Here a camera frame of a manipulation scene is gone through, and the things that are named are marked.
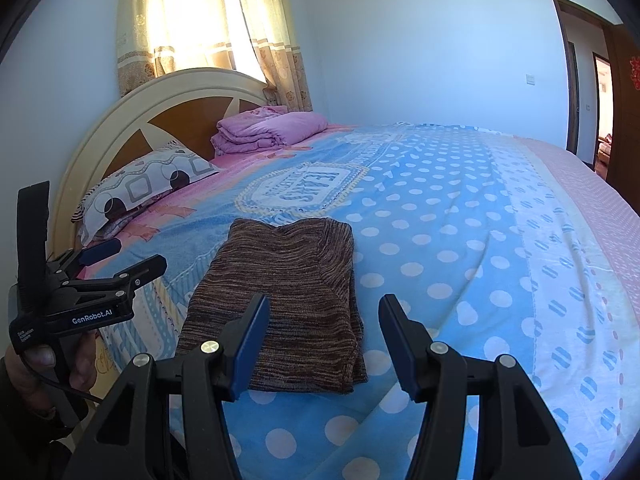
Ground brown knit sweater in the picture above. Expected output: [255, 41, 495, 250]
[176, 218, 368, 394]

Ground person's left hand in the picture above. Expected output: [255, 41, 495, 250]
[4, 330, 98, 412]

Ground white patterned pillow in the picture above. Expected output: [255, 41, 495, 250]
[72, 141, 220, 246]

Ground blue pink patterned bedspread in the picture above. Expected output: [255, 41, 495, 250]
[88, 124, 639, 479]

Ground cream and wood headboard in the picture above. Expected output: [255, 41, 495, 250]
[49, 67, 269, 256]

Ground folded purple quilt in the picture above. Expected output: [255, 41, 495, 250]
[210, 105, 329, 156]

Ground beige patterned curtain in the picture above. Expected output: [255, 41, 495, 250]
[116, 0, 312, 112]

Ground red paper door decoration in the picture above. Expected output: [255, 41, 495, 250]
[629, 56, 640, 91]

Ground brown wooden door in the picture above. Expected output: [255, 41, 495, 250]
[604, 25, 640, 211]

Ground dark wooden door frame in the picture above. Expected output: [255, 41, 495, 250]
[552, 0, 614, 169]

